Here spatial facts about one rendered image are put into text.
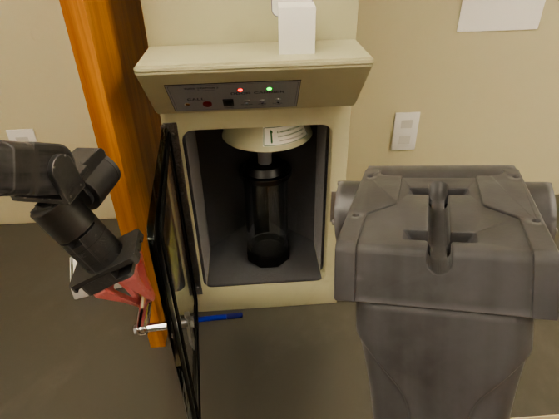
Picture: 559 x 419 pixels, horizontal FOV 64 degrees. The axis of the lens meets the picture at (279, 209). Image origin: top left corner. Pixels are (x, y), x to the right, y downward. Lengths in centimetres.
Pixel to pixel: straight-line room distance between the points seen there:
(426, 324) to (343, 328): 81
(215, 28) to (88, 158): 27
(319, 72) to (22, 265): 94
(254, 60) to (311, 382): 58
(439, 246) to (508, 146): 130
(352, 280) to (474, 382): 5
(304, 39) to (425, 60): 66
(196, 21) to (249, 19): 8
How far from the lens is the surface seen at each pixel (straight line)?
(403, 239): 17
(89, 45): 67
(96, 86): 68
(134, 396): 92
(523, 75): 141
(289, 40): 65
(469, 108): 137
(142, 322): 66
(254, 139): 81
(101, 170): 64
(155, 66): 63
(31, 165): 53
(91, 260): 62
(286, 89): 67
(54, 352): 105
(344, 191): 25
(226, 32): 73
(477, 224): 19
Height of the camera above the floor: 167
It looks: 33 degrees down
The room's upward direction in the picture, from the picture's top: 1 degrees counter-clockwise
